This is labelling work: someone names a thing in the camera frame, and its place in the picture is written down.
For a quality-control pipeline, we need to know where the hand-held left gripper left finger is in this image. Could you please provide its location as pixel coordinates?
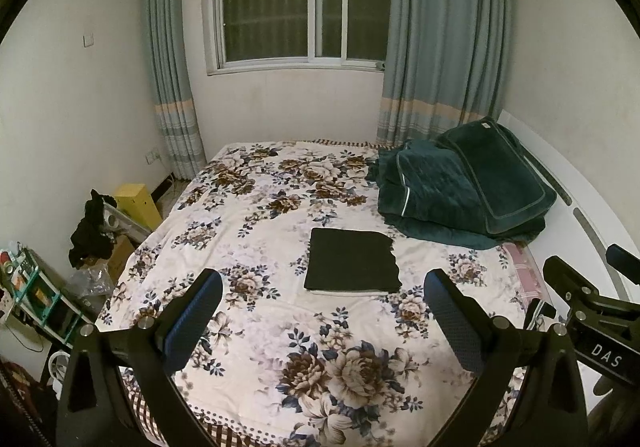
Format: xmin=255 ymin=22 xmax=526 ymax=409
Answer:
xmin=55 ymin=268 xmax=223 ymax=447

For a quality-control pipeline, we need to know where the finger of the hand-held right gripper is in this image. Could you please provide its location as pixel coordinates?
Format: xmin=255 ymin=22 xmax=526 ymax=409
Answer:
xmin=606 ymin=243 xmax=640 ymax=285
xmin=542 ymin=254 xmax=606 ymax=308

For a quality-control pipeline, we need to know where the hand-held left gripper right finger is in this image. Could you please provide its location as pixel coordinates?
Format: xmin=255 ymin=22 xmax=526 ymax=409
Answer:
xmin=423 ymin=268 xmax=588 ymax=447

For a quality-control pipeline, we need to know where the dark striped sweater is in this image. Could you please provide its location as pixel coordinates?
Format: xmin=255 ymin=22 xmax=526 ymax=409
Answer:
xmin=303 ymin=228 xmax=403 ymax=297

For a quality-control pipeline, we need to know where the person's right hand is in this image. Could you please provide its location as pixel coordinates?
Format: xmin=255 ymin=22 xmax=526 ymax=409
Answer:
xmin=592 ymin=373 xmax=640 ymax=433

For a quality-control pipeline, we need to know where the pink striped mattress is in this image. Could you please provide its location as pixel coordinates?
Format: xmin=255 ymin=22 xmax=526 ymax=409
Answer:
xmin=502 ymin=242 xmax=546 ymax=313

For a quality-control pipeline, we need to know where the white bed headboard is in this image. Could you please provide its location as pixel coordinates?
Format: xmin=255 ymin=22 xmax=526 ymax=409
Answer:
xmin=495 ymin=110 xmax=640 ymax=308

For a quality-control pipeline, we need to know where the floral bed sheet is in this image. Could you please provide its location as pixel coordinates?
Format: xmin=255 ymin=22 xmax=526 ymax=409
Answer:
xmin=95 ymin=140 xmax=531 ymax=447

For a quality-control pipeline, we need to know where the cardboard box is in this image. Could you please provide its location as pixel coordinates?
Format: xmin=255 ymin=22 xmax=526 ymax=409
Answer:
xmin=105 ymin=234 xmax=138 ymax=283

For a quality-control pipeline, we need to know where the clear plastic bag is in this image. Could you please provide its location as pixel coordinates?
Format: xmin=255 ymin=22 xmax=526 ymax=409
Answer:
xmin=65 ymin=264 xmax=116 ymax=315

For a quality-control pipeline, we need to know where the yellow box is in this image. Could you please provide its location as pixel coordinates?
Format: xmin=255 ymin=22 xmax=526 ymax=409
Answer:
xmin=114 ymin=183 xmax=163 ymax=233

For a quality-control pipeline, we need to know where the dark green pillow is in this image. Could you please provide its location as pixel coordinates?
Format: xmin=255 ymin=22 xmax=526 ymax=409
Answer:
xmin=435 ymin=117 xmax=558 ymax=234

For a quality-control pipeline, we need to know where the dark green quilt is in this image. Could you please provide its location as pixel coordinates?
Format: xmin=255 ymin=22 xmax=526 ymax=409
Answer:
xmin=365 ymin=140 xmax=546 ymax=250

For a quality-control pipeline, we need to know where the black cloth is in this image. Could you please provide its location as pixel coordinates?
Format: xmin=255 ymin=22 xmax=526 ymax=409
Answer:
xmin=68 ymin=188 xmax=118 ymax=264

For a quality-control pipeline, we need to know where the white fan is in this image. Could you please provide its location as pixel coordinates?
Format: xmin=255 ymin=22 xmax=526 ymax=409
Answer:
xmin=48 ymin=351 xmax=71 ymax=388

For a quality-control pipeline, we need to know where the teal storage rack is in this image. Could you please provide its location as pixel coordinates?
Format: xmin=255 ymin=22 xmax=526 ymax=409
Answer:
xmin=0 ymin=242 xmax=93 ymax=345

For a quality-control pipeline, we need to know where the blue striped curtain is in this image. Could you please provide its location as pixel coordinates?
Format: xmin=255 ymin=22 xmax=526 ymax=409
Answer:
xmin=141 ymin=0 xmax=217 ymax=178
xmin=375 ymin=0 xmax=513 ymax=148

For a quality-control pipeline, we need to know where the black cable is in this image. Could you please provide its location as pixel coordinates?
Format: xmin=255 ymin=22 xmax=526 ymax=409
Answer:
xmin=4 ymin=319 xmax=43 ymax=353

